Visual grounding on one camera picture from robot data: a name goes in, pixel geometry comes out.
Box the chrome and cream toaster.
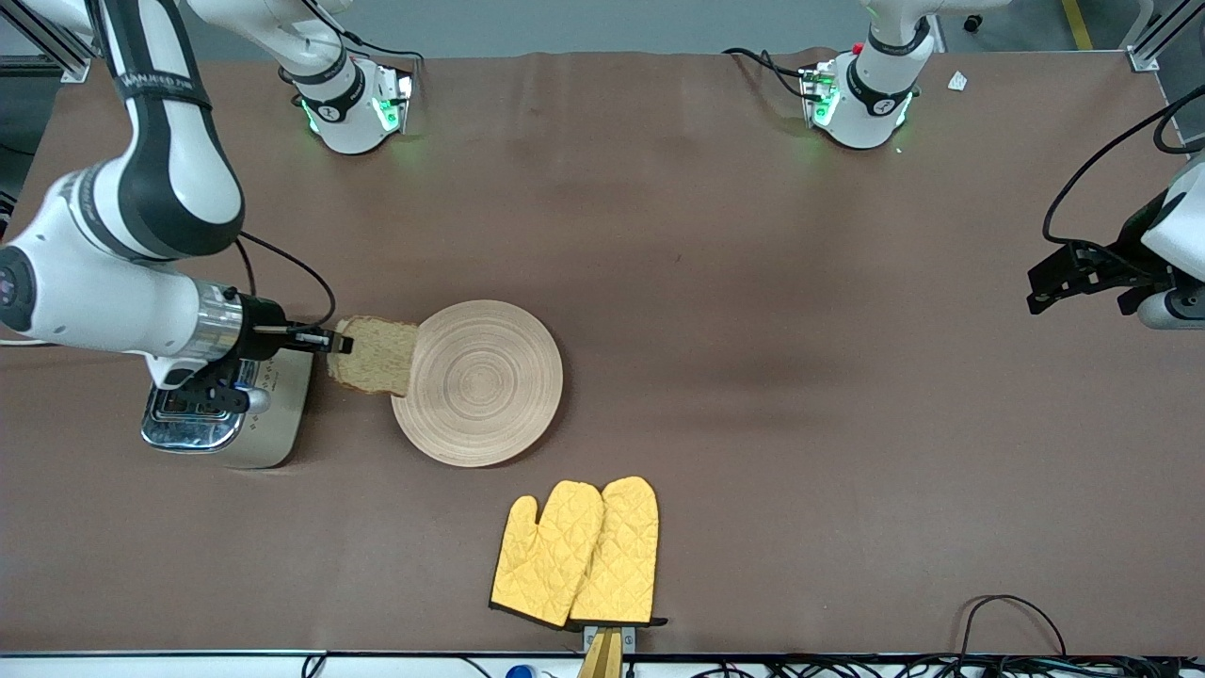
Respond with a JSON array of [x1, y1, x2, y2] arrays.
[[141, 348, 315, 470]]

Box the black right arm base cable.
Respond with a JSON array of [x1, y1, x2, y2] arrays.
[[292, 0, 426, 69]]

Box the black arm base cable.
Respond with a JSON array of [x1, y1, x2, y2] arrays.
[[292, 0, 426, 69], [722, 46, 813, 101]]

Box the black left arm base cable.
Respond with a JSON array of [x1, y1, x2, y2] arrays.
[[722, 46, 813, 101]]

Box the tangled black cable bundle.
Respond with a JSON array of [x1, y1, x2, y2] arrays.
[[659, 652, 1205, 678]]

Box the black right arm wrist cable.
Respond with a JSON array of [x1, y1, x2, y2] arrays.
[[233, 230, 338, 329]]

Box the black left arm wrist cable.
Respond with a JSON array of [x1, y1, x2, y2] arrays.
[[1041, 83, 1205, 248]]

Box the brown toast slice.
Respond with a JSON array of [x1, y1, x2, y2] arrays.
[[327, 315, 421, 399]]

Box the yellow quilted oven mitt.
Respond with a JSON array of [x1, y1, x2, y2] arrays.
[[489, 480, 606, 631], [568, 476, 668, 630]]

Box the black arm wrist cable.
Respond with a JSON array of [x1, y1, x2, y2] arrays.
[[233, 230, 338, 329], [1041, 83, 1205, 248]]

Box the round wooden plate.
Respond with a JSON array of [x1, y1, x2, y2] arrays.
[[391, 299, 565, 469]]

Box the black looped cable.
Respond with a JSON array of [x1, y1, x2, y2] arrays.
[[957, 593, 1070, 661]]

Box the small metal bracket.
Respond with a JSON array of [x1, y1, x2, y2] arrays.
[[583, 623, 637, 654]]

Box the brown table cover cloth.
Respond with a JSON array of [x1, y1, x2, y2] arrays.
[[0, 47, 1205, 657]]

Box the aluminium frame post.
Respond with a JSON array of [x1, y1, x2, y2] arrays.
[[1127, 0, 1205, 74], [0, 0, 104, 83]]

